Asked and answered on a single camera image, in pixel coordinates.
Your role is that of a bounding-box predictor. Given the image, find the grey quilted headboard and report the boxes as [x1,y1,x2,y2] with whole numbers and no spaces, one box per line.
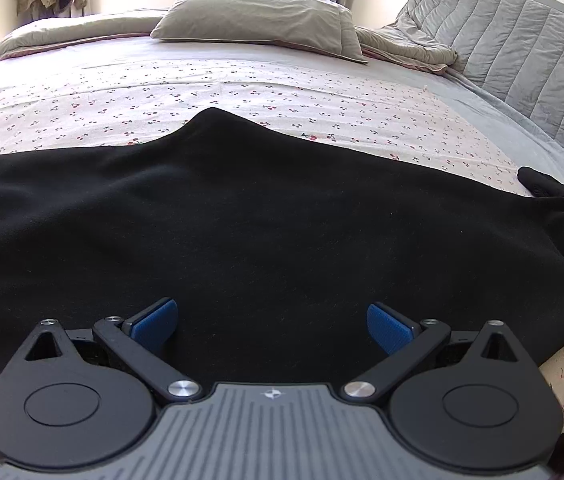
[385,0,564,148]

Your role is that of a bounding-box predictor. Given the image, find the grey pillow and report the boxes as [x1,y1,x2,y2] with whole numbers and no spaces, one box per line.
[151,0,367,64]

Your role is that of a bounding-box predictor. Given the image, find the cherry print bed sheet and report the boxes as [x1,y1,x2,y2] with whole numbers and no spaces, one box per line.
[0,34,564,456]

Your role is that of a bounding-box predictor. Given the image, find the black pants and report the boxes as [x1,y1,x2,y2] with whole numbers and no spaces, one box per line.
[0,108,564,386]

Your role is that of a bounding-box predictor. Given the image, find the grey folded duvet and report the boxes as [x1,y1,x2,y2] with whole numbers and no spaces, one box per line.
[0,11,457,74]

